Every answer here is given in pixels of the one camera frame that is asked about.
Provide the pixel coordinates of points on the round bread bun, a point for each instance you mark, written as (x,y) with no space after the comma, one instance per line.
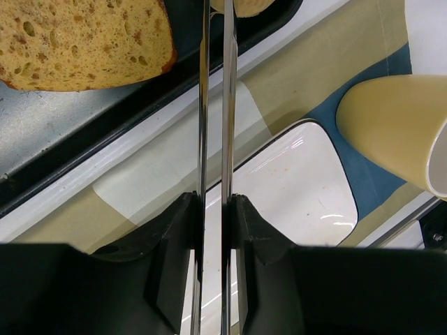
(243,8)

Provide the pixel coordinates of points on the black baking tray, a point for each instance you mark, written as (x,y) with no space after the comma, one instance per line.
(44,135)

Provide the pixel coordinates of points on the yellow mug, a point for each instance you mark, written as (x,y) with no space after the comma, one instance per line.
(399,123)

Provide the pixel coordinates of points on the white rectangular plate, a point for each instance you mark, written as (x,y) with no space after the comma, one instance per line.
(297,183)

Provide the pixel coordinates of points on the blue beige placemat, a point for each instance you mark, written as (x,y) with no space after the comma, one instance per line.
(300,72)

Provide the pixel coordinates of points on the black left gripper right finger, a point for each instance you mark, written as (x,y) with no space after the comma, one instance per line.
(284,288)

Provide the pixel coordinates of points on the metal tongs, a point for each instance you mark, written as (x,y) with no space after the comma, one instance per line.
(221,156)

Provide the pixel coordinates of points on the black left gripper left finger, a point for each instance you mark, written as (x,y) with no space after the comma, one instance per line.
(134,285)

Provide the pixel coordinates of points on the bread slice centre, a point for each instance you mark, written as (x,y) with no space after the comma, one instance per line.
(82,45)

